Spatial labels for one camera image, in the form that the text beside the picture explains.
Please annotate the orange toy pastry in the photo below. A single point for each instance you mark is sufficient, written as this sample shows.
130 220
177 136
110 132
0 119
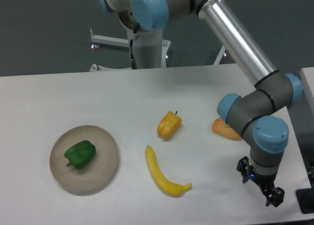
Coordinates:
220 128

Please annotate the green toy bell pepper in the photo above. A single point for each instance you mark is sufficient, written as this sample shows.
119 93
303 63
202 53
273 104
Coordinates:
80 154

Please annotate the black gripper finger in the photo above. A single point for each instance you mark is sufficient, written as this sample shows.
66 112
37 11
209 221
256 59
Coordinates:
243 167
274 195

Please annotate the beige round plate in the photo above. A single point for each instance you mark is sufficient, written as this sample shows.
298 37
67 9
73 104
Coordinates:
97 173

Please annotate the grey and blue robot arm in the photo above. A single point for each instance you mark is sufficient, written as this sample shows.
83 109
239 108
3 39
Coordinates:
252 116

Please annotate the yellow toy banana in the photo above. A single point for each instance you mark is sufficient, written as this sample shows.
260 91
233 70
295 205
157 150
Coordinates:
168 187

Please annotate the white side table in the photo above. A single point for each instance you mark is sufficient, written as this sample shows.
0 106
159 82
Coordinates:
307 75

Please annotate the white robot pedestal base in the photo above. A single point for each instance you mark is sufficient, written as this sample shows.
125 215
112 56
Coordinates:
186 42

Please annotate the black device at edge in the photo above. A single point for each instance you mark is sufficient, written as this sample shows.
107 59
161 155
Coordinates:
305 198

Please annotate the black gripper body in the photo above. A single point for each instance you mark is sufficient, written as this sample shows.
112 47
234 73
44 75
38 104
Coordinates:
262 176

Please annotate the yellow toy bell pepper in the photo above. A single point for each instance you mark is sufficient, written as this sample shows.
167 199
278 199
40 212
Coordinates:
169 124

